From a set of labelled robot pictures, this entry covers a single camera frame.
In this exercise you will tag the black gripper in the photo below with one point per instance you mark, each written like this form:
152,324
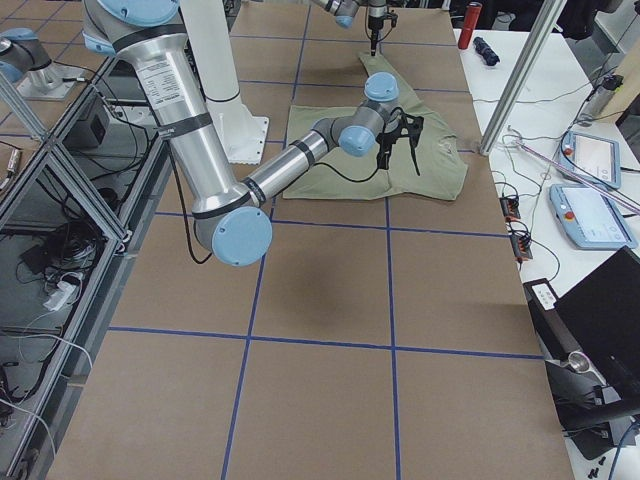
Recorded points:
387,139
373,14

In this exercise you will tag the olive green long-sleeve shirt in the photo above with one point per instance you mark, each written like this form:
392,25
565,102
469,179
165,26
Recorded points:
432,168

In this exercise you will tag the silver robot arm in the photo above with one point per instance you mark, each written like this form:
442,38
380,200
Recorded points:
181,54
345,11

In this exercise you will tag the red cylindrical bottle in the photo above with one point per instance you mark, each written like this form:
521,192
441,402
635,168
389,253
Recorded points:
472,14

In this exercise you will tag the dark blue folded umbrella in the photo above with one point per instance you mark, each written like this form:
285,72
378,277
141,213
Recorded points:
485,51

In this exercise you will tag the orange black electronics board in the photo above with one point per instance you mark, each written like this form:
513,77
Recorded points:
510,208

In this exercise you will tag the long pink grabber stick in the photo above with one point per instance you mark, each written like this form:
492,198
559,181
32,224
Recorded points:
517,141

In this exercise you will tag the near blue teach pendant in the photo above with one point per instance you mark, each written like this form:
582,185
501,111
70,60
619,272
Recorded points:
589,219

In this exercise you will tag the blue teach pendant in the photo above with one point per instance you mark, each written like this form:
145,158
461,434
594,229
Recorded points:
591,157
589,219

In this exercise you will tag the far blue teach pendant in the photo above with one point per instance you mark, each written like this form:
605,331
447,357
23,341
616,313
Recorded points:
591,157

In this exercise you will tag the grey water bottle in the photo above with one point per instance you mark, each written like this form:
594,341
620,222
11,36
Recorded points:
602,96

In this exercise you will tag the black box with label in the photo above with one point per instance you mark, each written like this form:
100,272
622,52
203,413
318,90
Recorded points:
555,335

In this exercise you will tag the black laptop computer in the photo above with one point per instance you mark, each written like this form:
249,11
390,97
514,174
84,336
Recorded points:
602,314

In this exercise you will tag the white power strip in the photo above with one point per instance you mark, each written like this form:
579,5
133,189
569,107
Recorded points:
65,293

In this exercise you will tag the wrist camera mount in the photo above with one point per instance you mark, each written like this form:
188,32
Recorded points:
392,18
410,128

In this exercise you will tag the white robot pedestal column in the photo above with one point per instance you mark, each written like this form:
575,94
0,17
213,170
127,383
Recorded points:
241,133

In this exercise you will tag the aluminium frame post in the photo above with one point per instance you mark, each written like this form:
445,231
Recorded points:
535,42

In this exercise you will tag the black camera stand clamp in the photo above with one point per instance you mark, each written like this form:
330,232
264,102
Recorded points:
595,417

